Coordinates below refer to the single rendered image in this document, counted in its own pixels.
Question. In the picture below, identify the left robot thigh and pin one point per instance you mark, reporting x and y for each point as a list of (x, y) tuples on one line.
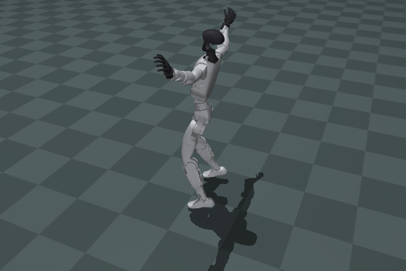
[(190, 139)]

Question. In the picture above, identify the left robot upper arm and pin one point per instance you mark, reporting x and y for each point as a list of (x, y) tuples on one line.
[(200, 72)]

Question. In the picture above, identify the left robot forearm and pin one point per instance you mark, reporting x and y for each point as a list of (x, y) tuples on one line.
[(181, 76)]

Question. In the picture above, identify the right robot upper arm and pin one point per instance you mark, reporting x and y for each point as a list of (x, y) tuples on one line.
[(221, 50)]

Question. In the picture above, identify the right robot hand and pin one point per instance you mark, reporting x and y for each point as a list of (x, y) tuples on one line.
[(229, 18)]

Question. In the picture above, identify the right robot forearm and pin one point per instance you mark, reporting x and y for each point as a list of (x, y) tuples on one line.
[(224, 31)]

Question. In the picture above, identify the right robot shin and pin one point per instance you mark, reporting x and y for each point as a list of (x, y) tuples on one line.
[(208, 156)]

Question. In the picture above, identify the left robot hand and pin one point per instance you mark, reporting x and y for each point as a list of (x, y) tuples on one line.
[(167, 69)]

